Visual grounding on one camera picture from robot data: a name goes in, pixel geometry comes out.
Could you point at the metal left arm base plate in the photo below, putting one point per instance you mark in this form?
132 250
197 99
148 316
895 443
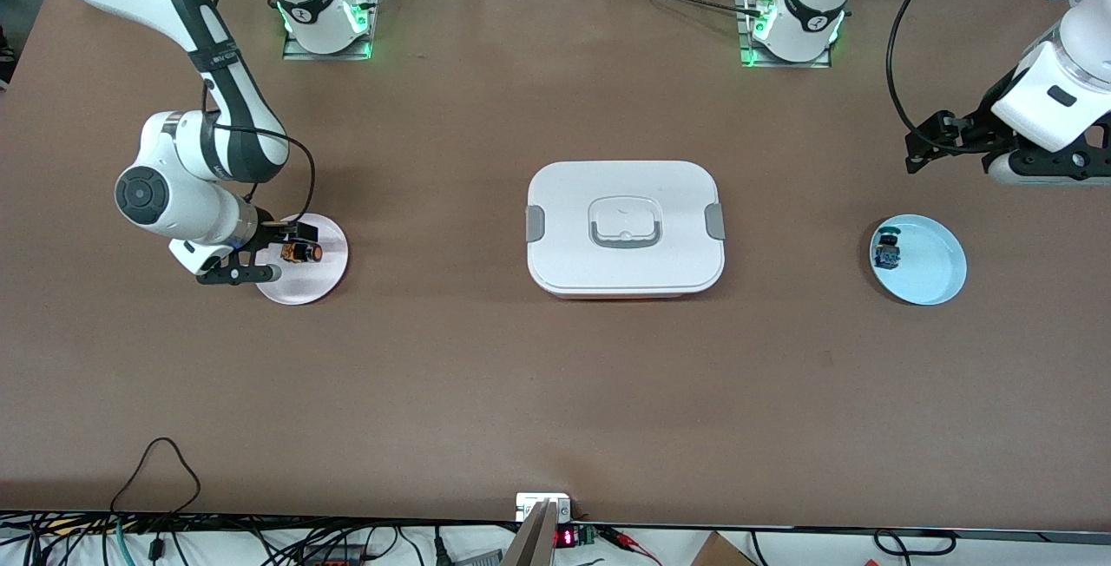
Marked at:
746 58

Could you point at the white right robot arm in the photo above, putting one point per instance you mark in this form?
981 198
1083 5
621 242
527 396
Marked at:
187 193

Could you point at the blue push-button switch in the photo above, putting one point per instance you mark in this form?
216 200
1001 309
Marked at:
888 249

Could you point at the orange push-button switch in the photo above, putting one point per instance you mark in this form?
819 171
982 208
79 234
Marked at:
304 252

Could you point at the light blue round plate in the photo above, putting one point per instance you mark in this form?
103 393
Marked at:
933 266

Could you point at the red LED display module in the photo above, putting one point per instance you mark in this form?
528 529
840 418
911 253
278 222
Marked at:
568 536

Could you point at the brown cardboard piece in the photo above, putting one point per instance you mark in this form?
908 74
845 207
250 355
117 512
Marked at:
720 553

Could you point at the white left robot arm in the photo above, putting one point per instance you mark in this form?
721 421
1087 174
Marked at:
1068 71

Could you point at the grey metal bar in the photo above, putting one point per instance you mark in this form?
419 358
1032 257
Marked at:
529 544

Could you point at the red test leads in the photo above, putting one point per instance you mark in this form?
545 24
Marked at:
629 540

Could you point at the white lunch box grey latches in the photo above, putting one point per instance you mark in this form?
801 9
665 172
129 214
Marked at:
625 271

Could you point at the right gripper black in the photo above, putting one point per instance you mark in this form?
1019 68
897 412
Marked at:
270 239

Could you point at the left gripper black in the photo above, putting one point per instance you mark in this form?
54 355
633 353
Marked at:
978 128

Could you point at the white socket box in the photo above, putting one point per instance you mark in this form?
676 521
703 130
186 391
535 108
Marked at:
531 501

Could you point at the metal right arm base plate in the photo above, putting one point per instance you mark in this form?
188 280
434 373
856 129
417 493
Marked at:
291 52

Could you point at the pink round plate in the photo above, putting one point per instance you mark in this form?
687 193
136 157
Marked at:
304 288

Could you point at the black power strip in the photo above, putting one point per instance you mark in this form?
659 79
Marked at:
334 557

